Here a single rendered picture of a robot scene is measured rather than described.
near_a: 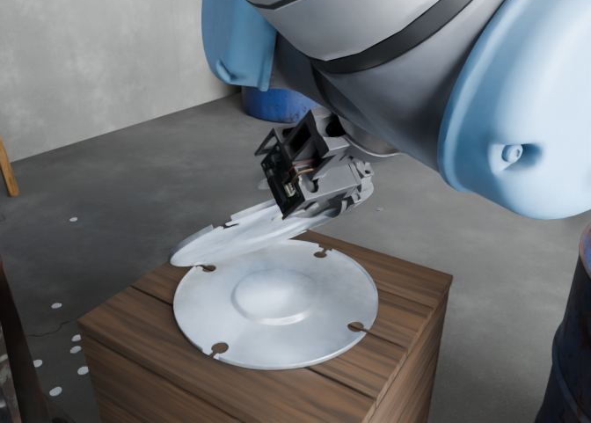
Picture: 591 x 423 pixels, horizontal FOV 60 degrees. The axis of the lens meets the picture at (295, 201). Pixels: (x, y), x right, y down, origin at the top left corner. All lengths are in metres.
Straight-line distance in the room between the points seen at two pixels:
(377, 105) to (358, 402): 0.49
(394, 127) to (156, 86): 2.56
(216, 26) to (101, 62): 2.26
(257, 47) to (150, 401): 0.57
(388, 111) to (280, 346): 0.54
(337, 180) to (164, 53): 2.32
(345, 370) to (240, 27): 0.48
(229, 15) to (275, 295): 0.54
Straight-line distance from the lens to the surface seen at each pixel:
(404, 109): 0.16
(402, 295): 0.77
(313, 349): 0.67
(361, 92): 0.16
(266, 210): 0.57
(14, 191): 2.06
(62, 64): 2.43
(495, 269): 1.53
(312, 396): 0.62
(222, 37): 0.26
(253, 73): 0.26
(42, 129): 2.43
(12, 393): 0.89
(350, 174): 0.46
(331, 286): 0.78
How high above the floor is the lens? 0.81
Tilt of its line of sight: 27 degrees down
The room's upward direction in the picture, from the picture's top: straight up
